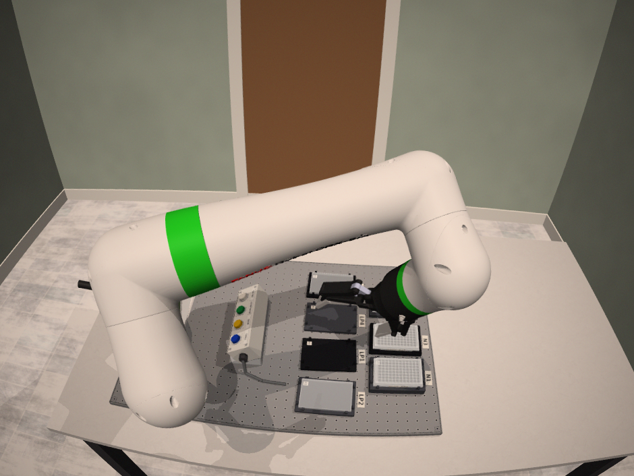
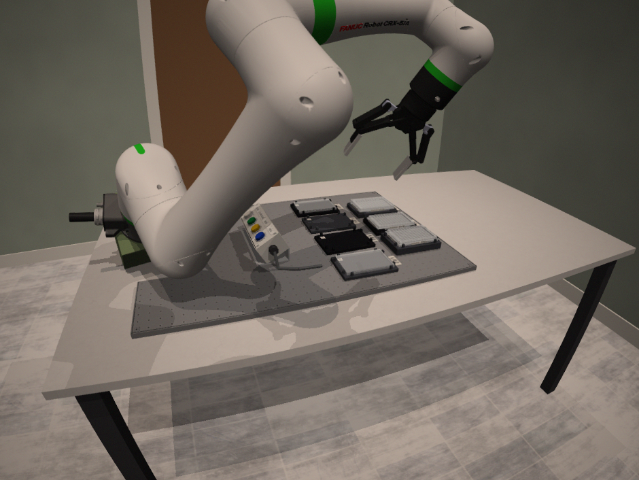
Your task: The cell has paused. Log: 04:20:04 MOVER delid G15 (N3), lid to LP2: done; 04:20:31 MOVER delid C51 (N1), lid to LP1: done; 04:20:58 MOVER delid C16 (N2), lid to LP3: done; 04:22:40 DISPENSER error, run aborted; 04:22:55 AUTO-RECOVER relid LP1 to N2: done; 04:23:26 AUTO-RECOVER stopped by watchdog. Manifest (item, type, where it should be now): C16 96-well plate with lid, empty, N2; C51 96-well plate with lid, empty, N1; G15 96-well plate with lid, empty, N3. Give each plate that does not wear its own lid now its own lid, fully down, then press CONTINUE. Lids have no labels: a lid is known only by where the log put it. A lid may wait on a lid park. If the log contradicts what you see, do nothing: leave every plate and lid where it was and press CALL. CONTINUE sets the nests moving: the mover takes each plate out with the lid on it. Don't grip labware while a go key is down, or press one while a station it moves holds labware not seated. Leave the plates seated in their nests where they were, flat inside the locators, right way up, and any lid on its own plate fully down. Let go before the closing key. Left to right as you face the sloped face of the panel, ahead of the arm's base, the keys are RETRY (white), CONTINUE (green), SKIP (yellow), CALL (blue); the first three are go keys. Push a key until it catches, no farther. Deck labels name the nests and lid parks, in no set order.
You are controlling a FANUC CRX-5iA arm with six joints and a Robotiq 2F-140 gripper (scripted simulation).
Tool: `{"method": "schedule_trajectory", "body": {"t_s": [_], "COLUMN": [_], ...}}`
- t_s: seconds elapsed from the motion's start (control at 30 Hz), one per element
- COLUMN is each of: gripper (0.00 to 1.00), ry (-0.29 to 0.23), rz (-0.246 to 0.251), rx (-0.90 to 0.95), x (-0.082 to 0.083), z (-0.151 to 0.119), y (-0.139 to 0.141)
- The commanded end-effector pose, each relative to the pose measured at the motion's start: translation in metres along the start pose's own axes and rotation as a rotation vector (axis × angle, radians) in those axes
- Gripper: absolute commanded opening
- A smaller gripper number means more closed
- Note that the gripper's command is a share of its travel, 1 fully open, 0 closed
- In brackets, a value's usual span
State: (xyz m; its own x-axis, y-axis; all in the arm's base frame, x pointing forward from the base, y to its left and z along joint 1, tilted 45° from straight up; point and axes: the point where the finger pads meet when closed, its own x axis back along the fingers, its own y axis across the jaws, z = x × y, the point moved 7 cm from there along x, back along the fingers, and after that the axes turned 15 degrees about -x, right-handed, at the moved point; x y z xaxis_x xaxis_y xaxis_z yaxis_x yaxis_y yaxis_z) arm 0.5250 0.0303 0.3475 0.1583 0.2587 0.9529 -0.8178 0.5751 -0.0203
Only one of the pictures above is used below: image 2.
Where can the grey push-button control panel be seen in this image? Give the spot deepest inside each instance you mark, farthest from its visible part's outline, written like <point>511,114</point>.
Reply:
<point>264,241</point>

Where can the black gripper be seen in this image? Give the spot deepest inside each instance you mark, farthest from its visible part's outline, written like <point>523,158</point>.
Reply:
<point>410,115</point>

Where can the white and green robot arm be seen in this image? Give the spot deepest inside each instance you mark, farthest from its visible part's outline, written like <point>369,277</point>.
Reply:
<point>298,101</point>

